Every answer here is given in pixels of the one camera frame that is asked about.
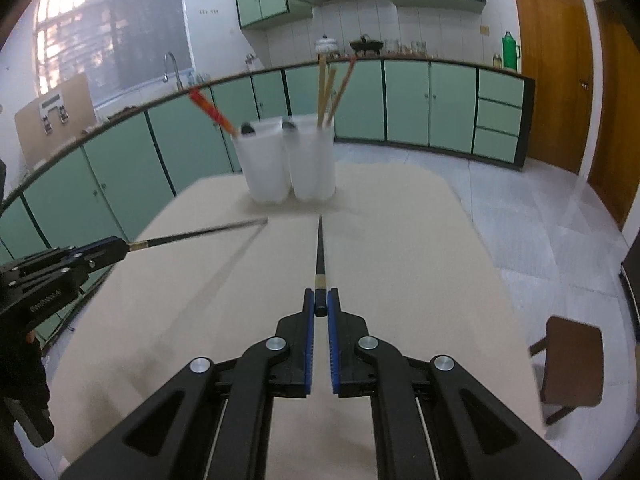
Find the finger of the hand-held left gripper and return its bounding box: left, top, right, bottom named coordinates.
left=2, top=238, right=126, bottom=271
left=7, top=245, right=128, bottom=291

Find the white plastic utensil holder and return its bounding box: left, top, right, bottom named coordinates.
left=282, top=115, right=337, bottom=202
left=232, top=117, right=292, bottom=205

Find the green thermos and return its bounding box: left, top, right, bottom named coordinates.
left=501, top=31, right=522, bottom=71

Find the red flower patterned chopstick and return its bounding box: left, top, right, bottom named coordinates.
left=189, top=90, right=238, bottom=138
left=189, top=89, right=238, bottom=138

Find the green base cabinet row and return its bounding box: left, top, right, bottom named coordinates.
left=0, top=57, right=536, bottom=346

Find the red handled bamboo chopstick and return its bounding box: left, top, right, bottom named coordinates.
left=327, top=56, right=357, bottom=118

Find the window with blinds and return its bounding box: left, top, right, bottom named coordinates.
left=35, top=0, right=193, bottom=106

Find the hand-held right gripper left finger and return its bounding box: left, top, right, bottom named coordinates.
left=60, top=287, right=317, bottom=480

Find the brown wooden chair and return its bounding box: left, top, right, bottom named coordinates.
left=529, top=316, right=605, bottom=426

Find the orange banded red chopstick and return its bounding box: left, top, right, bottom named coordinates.
left=188, top=88, right=238, bottom=137

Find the black wok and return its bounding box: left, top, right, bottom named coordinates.
left=349, top=35, right=385, bottom=56

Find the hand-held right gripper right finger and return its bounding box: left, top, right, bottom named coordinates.
left=326, top=286, right=583, bottom=480

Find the black chopstick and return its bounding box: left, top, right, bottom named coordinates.
left=314, top=215, right=328, bottom=317
left=126, top=217, right=269, bottom=253

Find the chrome kitchen faucet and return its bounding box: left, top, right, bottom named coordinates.
left=162, top=51, right=183, bottom=84

